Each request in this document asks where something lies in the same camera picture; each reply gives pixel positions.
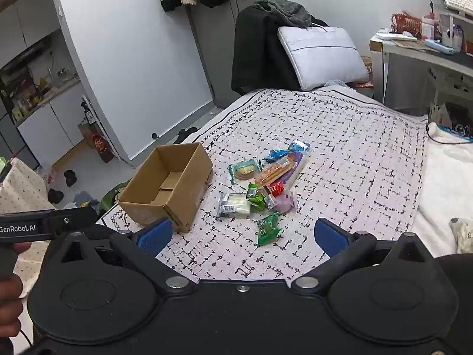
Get white desk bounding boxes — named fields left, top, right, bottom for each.
left=370, top=31, right=473, bottom=115

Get red white box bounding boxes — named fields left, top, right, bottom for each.
left=422, top=15, right=436, bottom=41

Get black desk mat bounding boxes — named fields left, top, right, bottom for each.
left=421, top=46, right=473, bottom=68

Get white wall cabinet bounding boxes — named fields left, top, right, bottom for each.
left=0, top=0, right=61, bottom=69

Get white sandwich packet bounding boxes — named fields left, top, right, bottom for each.
left=215, top=191, right=252, bottom=220

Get teal cracker packet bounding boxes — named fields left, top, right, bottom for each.
left=228, top=158, right=261, bottom=185

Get grey white plush toy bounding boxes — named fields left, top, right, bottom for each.
left=449, top=217, right=473, bottom=254

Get white keyboard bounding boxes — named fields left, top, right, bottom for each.
left=440, top=0, right=473, bottom=17

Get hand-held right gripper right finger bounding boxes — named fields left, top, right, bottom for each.
left=290, top=217, right=438, bottom=296

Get white kitchen base cabinet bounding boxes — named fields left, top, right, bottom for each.
left=17, top=81, right=89, bottom=167

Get cardboard box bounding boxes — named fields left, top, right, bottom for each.
left=117, top=141, right=214, bottom=233

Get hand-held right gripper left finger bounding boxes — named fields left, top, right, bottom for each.
left=55, top=217, right=196, bottom=296

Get red patterned cushion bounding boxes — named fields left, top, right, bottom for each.
left=360, top=55, right=375, bottom=89

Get grey hoodie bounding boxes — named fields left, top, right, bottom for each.
left=253, top=0, right=313, bottom=28

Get white monitor riser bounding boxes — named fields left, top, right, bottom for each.
left=439, top=7, right=473, bottom=53

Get light blue device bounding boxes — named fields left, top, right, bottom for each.
left=424, top=39, right=455, bottom=54

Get bright green snack packet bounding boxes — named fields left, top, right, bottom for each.
left=246, top=183, right=266, bottom=211

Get dark bag with eyes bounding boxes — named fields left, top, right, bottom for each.
left=445, top=104, right=473, bottom=141

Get blue jeans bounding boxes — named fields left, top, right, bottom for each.
left=63, top=190, right=100, bottom=211

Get clear nut snack packet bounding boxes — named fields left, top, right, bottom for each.
left=259, top=187, right=276, bottom=209

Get dark grey cabinet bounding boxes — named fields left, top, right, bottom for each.
left=0, top=111, right=39, bottom=171

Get row of kitchen bottles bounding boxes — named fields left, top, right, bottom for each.
left=11, top=67, right=80, bottom=119

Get printed blanket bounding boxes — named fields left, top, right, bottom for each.
left=97, top=88, right=429, bottom=282

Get brown paper bag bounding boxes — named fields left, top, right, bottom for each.
left=77, top=123, right=97, bottom=149

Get dark green snack packet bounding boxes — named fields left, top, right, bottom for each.
left=257, top=212, right=283, bottom=246

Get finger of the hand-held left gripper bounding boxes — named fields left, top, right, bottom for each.
left=55, top=206, right=98, bottom=236

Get range hood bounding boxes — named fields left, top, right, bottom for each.
left=0, top=41, right=50, bottom=71

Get white laptop bag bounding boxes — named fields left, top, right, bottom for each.
left=277, top=26, right=370, bottom=91

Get white remote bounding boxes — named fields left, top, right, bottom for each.
left=376, top=33, right=417, bottom=42

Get dotted cloth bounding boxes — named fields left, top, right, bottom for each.
left=0, top=157, right=56, bottom=298

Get blue purple snack packet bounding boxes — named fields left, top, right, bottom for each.
left=287, top=140, right=311, bottom=154

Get white tote bag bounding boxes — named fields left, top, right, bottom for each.
left=429, top=101, right=453, bottom=128

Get person's left hand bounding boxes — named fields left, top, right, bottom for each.
left=0, top=274, right=24, bottom=338

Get green cartoon rug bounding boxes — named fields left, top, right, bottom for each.
left=98, top=177, right=132, bottom=217

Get red basket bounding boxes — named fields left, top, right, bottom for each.
left=392, top=13, right=422, bottom=38

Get grey door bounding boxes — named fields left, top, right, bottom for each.
left=185, top=0, right=272, bottom=109

